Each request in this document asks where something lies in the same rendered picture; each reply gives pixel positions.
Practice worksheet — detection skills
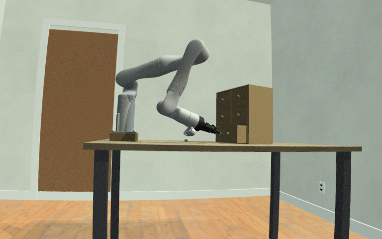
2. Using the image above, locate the dark brown drawer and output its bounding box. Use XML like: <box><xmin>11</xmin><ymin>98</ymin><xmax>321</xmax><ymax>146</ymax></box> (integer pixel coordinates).
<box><xmin>216</xmin><ymin>126</ymin><xmax>221</xmax><ymax>141</ymax></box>
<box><xmin>217</xmin><ymin>91</ymin><xmax>231</xmax><ymax>109</ymax></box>
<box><xmin>232</xmin><ymin>87</ymin><xmax>248</xmax><ymax>106</ymax></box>
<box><xmin>217</xmin><ymin>109</ymin><xmax>231</xmax><ymax>125</ymax></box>
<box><xmin>231</xmin><ymin>106</ymin><xmax>248</xmax><ymax>124</ymax></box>
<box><xmin>221</xmin><ymin>125</ymin><xmax>248</xmax><ymax>143</ymax></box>

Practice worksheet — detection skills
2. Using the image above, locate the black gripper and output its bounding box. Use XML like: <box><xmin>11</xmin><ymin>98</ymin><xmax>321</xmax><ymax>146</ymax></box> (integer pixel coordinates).
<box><xmin>194</xmin><ymin>116</ymin><xmax>221</xmax><ymax>135</ymax></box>

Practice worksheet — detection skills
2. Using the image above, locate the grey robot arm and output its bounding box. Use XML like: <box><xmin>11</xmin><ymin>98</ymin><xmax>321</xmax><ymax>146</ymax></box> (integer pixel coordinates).
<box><xmin>115</xmin><ymin>39</ymin><xmax>209</xmax><ymax>136</ymax></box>

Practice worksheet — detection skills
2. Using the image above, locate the small tan chest of drawers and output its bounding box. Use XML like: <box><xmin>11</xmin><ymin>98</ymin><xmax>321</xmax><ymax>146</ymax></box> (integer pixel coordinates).
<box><xmin>216</xmin><ymin>84</ymin><xmax>273</xmax><ymax>144</ymax></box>

